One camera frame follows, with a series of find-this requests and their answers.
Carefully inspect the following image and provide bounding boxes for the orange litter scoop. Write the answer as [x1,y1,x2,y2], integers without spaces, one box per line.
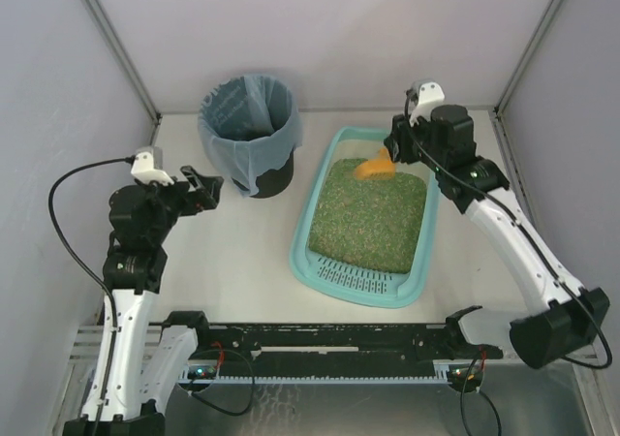
[354,147,396,180]

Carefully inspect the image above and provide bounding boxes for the teal litter box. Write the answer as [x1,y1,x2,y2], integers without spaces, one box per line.
[289,127,439,308]

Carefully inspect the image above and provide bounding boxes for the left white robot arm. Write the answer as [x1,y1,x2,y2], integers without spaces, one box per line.
[63,166,224,435]

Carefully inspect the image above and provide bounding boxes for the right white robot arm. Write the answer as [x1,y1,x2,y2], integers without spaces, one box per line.
[384,105,613,369]

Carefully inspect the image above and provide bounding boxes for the green cat litter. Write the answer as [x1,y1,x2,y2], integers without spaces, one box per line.
[308,159,427,273]

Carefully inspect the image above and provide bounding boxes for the black trash bin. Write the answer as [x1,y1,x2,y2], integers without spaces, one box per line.
[227,115,296,200]

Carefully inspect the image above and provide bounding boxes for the blue plastic bin liner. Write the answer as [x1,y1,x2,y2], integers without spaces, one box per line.
[198,74,303,184]

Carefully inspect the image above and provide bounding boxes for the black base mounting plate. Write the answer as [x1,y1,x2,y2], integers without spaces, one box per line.
[190,323,503,370]

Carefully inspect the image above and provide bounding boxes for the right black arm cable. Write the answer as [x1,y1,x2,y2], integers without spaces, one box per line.
[404,91,614,370]

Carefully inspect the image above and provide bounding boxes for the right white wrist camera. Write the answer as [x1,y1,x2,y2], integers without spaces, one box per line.
[404,80,446,126]

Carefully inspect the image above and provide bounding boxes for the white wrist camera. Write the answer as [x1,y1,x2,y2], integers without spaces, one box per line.
[131,146,174,186]
[404,80,446,126]

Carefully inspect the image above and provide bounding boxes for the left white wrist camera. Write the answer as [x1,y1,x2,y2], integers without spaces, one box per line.
[131,146,174,186]

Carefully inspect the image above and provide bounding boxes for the left base black cable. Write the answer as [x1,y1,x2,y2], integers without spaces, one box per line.
[186,348,256,417]

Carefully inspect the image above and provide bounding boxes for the base black cable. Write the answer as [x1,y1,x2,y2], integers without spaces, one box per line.
[186,348,256,417]
[449,343,503,436]

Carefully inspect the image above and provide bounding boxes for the blue slotted cable duct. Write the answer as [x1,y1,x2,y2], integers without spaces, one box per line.
[178,360,468,386]

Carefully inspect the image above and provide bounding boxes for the right base black cable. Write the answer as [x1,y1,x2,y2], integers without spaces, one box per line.
[449,343,503,436]

